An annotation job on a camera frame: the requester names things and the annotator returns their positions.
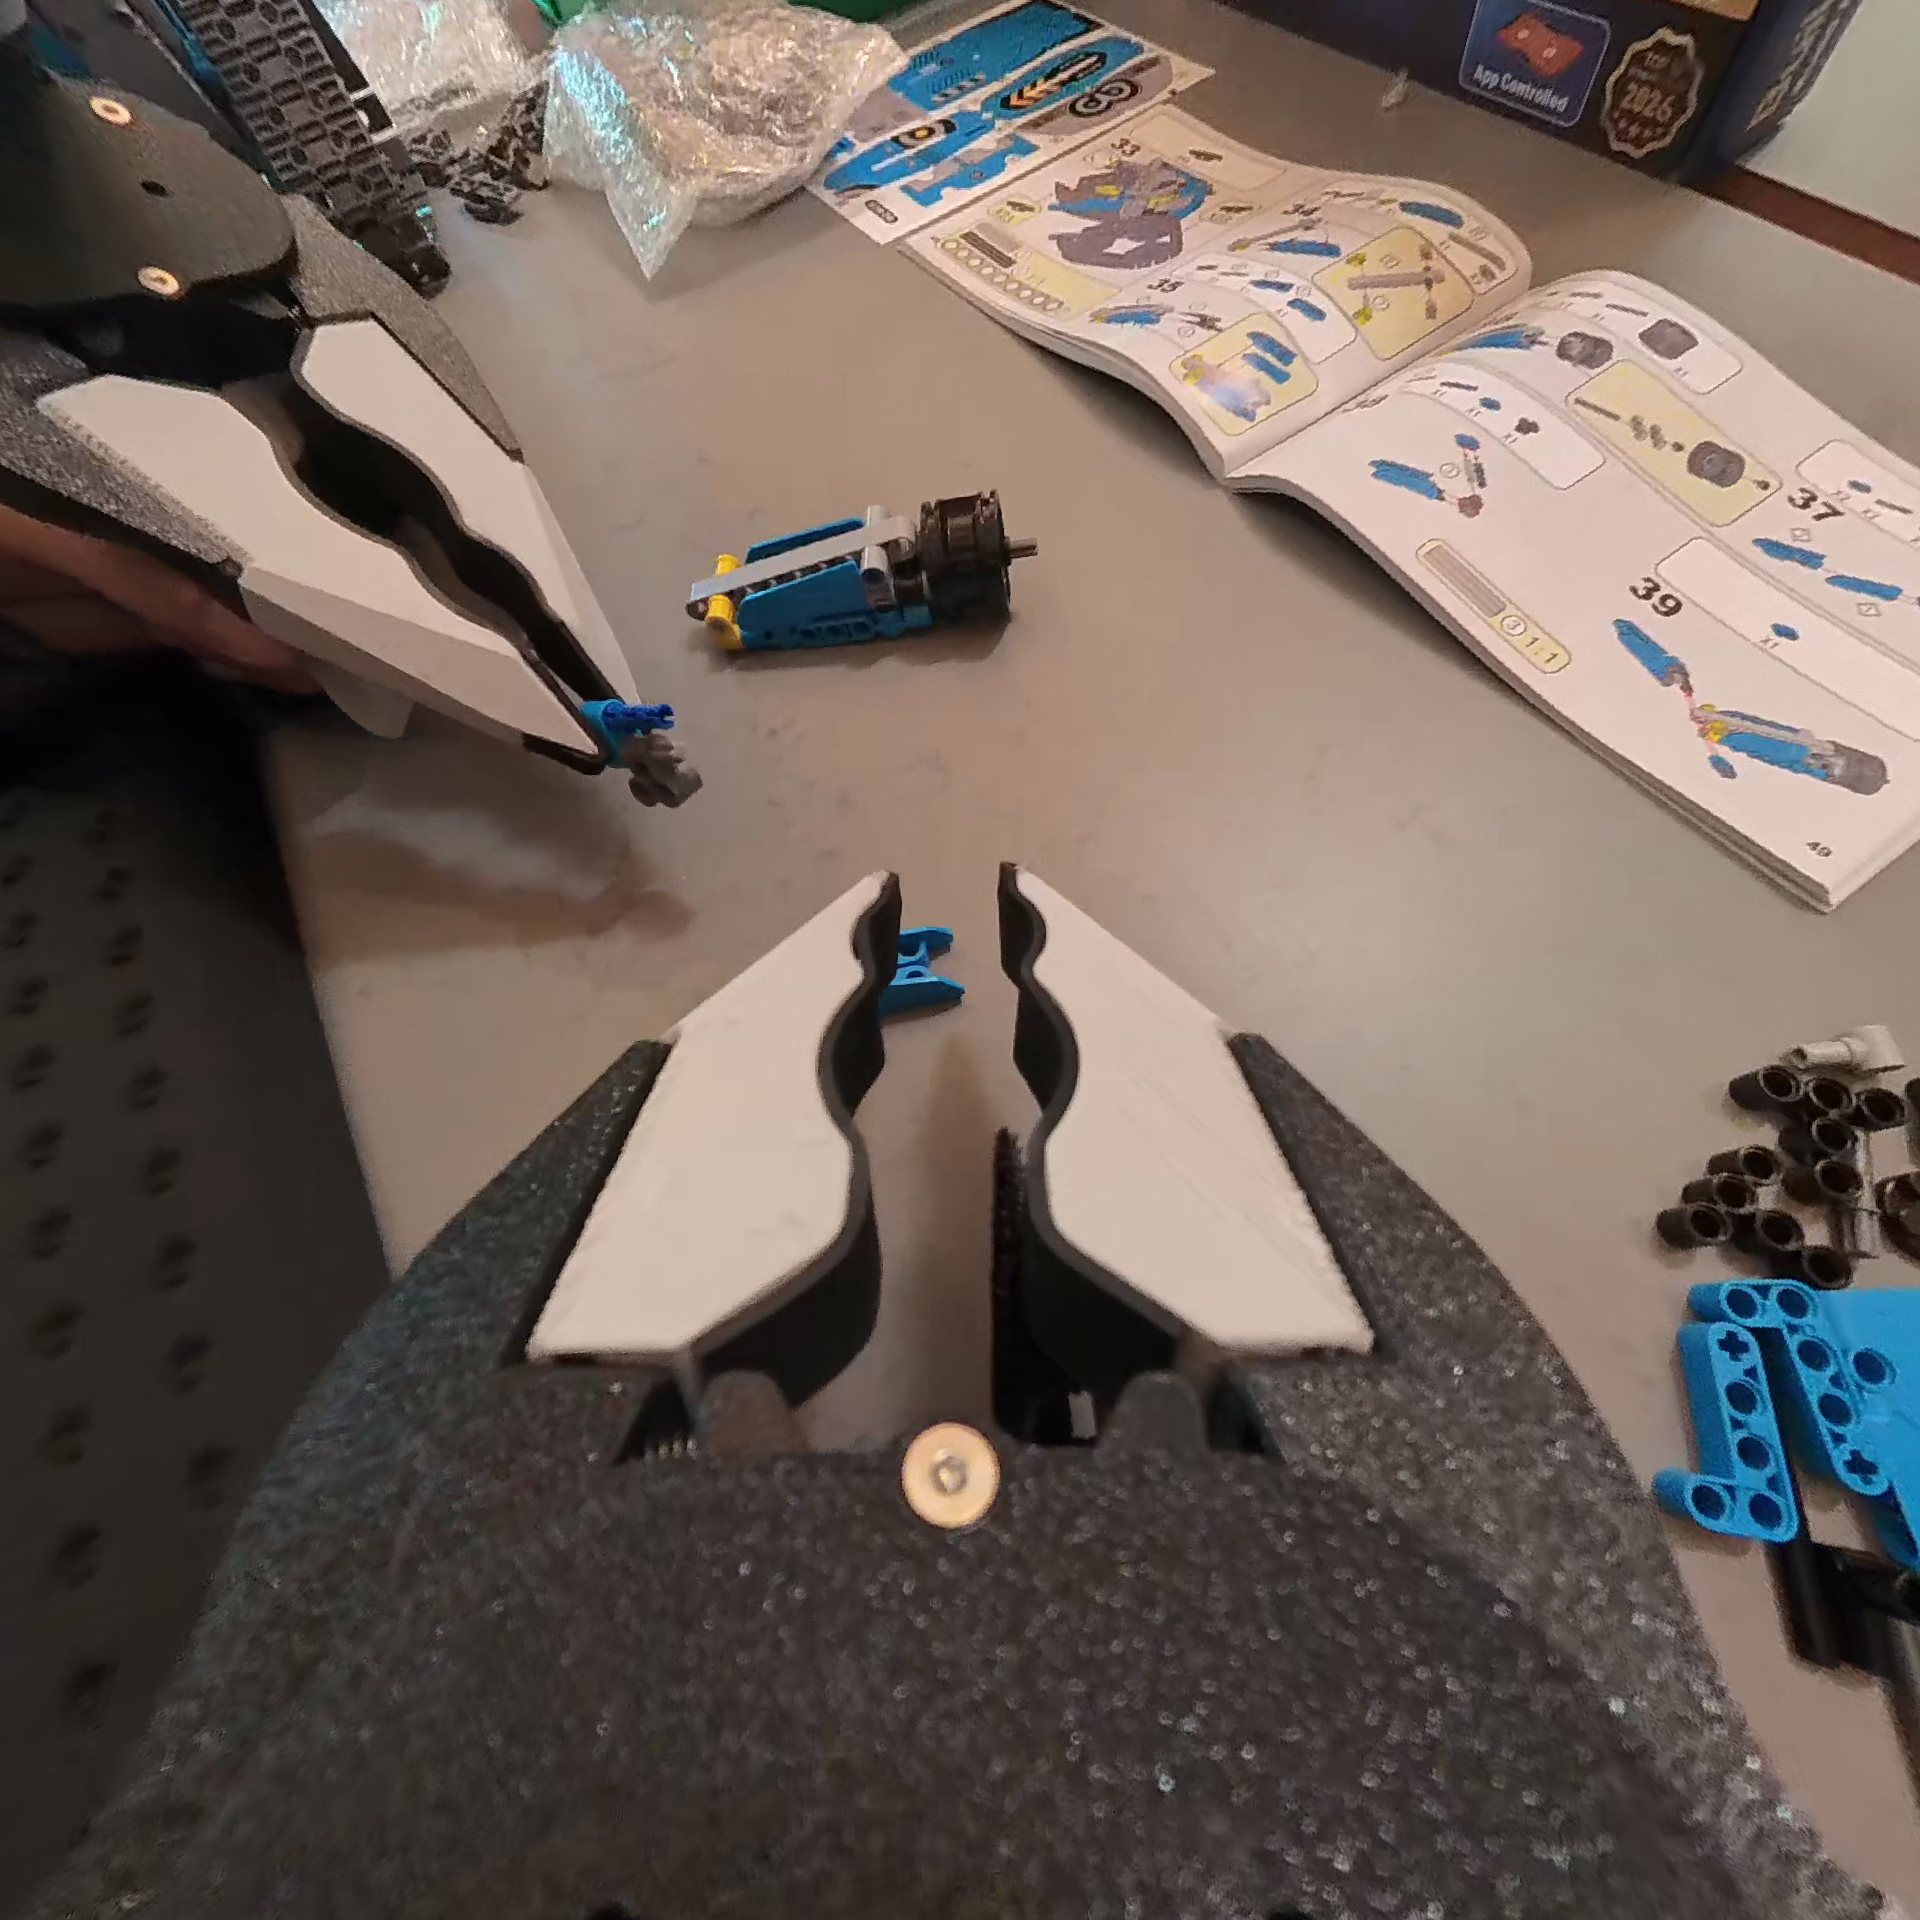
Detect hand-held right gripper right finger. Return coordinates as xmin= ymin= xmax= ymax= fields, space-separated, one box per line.
xmin=994 ymin=861 xmax=1377 ymax=1361

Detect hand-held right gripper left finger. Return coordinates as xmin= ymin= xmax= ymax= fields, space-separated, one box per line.
xmin=525 ymin=872 xmax=903 ymax=1369

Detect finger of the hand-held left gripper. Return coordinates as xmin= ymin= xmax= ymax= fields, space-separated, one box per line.
xmin=289 ymin=320 xmax=643 ymax=725
xmin=37 ymin=372 xmax=607 ymax=778

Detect blue panel brick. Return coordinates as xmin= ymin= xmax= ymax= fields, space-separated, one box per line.
xmin=885 ymin=927 xmax=972 ymax=1026

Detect wheel and beam assembly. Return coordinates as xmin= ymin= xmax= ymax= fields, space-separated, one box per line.
xmin=685 ymin=489 xmax=1040 ymax=657

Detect pile of toy bricks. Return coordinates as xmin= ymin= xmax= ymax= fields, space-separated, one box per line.
xmin=1651 ymin=1024 xmax=1920 ymax=1677

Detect grey desk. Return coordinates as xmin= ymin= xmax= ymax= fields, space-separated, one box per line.
xmin=263 ymin=0 xmax=1920 ymax=1920

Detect person's left hand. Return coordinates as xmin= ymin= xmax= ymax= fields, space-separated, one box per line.
xmin=0 ymin=499 xmax=327 ymax=697

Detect distant toy brick models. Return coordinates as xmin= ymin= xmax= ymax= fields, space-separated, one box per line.
xmin=151 ymin=0 xmax=455 ymax=298

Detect clear bag with black parts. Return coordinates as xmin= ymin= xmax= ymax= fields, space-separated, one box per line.
xmin=316 ymin=0 xmax=551 ymax=231

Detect clear plastic bag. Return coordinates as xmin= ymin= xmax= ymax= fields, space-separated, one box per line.
xmin=539 ymin=0 xmax=912 ymax=281

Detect sticker sheet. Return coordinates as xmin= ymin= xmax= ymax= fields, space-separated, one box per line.
xmin=804 ymin=0 xmax=1219 ymax=248

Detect instruction manual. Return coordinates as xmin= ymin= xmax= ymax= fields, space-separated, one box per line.
xmin=901 ymin=113 xmax=1920 ymax=914

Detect robot kit box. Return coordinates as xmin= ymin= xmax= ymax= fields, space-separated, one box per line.
xmin=1216 ymin=0 xmax=1882 ymax=192

